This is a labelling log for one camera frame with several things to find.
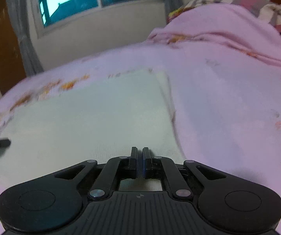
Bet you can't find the pale yellow-green small garment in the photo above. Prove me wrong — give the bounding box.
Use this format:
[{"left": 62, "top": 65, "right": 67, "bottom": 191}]
[{"left": 0, "top": 70, "right": 184, "bottom": 192}]

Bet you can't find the brown wooden door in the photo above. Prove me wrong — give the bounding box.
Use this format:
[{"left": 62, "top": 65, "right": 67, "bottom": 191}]
[{"left": 0, "top": 0, "right": 26, "bottom": 95}]

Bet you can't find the pink floral bed sheet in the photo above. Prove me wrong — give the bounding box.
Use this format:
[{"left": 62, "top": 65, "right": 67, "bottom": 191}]
[{"left": 0, "top": 42, "right": 281, "bottom": 234}]

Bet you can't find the grey curtain left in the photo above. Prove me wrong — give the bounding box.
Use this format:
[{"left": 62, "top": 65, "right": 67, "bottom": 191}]
[{"left": 6, "top": 0, "right": 44, "bottom": 76}]

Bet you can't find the pink bunched blanket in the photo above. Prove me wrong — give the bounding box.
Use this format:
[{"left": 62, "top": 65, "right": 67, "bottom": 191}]
[{"left": 148, "top": 4, "right": 281, "bottom": 67}]

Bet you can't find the striped floral pillow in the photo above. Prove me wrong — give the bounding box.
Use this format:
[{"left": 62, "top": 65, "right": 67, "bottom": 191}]
[{"left": 167, "top": 0, "right": 281, "bottom": 33}]

